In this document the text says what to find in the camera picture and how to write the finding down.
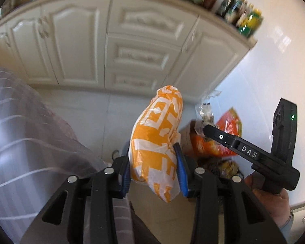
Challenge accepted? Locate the orange white plastic bag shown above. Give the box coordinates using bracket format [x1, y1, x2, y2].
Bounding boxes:
[128, 85, 185, 204]

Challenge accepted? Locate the clear plastic bag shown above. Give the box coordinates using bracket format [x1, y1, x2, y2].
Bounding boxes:
[195, 90, 222, 133]

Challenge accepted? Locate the dark yellow bag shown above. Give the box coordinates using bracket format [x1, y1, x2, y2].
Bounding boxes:
[206, 158, 242, 181]

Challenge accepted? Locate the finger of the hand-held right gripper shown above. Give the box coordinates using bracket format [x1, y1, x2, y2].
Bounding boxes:
[203, 124, 271, 162]

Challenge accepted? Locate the person's right forearm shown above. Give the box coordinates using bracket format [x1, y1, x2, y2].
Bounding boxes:
[279, 208, 294, 237]

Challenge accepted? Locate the cream kitchen cabinet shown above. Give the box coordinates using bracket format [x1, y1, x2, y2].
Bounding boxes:
[0, 0, 258, 101]

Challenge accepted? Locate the person's right hand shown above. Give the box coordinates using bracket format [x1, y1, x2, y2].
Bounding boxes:
[244, 172, 291, 228]

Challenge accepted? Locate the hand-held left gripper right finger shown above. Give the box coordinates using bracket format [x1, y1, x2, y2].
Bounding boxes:
[173, 142, 288, 244]

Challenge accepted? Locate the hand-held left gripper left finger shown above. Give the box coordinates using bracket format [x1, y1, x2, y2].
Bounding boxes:
[20, 155, 131, 244]

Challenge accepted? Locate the orange snack bag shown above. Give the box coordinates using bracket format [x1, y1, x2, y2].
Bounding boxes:
[191, 132, 239, 158]

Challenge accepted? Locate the dark green bottle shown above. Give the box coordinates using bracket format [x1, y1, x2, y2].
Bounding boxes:
[217, 0, 239, 19]

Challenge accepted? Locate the orange red bag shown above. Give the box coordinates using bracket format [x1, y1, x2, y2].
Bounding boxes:
[216, 107, 244, 139]

